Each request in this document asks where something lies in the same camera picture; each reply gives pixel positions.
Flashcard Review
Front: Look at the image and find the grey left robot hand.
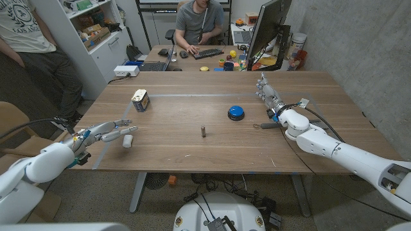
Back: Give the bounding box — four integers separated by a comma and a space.
63, 119, 139, 154

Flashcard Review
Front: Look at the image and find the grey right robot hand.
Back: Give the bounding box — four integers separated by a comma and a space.
255, 72, 288, 118

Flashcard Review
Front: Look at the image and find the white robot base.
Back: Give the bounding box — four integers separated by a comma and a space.
172, 191, 267, 231

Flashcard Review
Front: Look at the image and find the blue push button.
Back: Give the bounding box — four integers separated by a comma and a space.
227, 105, 245, 122

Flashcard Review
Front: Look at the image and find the yellow plate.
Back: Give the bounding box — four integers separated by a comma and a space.
258, 56, 277, 66

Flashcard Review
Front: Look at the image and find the red cup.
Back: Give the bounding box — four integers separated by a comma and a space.
293, 49, 308, 70

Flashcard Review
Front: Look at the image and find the small printed carton box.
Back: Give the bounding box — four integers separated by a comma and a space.
130, 89, 151, 113

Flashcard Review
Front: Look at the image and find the white plastic canister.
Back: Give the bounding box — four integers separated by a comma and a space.
286, 32, 308, 60

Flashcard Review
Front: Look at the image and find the silver laptop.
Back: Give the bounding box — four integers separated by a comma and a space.
232, 29, 256, 45

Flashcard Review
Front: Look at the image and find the light wooden chair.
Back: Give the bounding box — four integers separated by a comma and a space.
0, 101, 72, 224

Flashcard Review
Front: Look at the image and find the white power box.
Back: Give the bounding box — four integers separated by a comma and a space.
113, 65, 141, 78

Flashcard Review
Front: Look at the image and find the black computer monitor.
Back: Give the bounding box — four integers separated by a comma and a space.
246, 0, 293, 71

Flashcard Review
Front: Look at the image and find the grey metal table leg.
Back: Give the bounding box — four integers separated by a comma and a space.
128, 172, 148, 214
290, 174, 311, 218

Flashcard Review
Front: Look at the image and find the white shelf cabinet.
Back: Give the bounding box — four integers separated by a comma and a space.
30, 0, 134, 100

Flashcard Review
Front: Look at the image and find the black keyboard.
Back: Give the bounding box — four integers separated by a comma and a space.
191, 47, 225, 60

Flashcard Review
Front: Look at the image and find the black round floor fan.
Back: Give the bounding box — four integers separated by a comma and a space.
144, 173, 170, 191

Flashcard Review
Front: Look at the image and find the small wooden orange box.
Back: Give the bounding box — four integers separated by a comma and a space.
245, 12, 259, 26

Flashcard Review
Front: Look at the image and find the wooden office desk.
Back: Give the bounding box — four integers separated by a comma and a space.
143, 44, 290, 72

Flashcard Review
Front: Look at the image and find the dark open laptop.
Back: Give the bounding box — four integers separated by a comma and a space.
138, 44, 176, 72

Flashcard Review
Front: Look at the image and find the black backpack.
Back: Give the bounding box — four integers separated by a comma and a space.
126, 44, 144, 62

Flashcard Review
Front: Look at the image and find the cardboard box on shelf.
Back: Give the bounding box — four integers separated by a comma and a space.
82, 26, 112, 51

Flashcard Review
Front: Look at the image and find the person in grey t-shirt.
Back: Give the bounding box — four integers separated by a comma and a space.
174, 0, 225, 55

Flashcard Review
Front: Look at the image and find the black power adapter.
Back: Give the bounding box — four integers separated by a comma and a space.
261, 196, 277, 214

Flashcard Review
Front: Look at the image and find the black office chair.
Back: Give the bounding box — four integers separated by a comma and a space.
164, 28, 225, 46

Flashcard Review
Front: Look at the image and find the person in white t-shirt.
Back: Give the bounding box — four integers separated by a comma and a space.
0, 0, 83, 131

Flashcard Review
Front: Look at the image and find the grey handled tool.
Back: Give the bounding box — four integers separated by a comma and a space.
252, 122, 284, 130

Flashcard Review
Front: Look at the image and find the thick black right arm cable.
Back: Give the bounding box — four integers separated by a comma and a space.
284, 102, 346, 144

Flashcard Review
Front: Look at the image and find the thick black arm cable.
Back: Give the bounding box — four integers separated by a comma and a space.
0, 117, 76, 139
284, 102, 346, 144

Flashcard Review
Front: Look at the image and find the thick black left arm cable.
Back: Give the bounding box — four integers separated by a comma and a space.
0, 117, 76, 139

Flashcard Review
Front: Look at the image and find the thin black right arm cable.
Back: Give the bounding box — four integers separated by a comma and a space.
279, 128, 411, 222

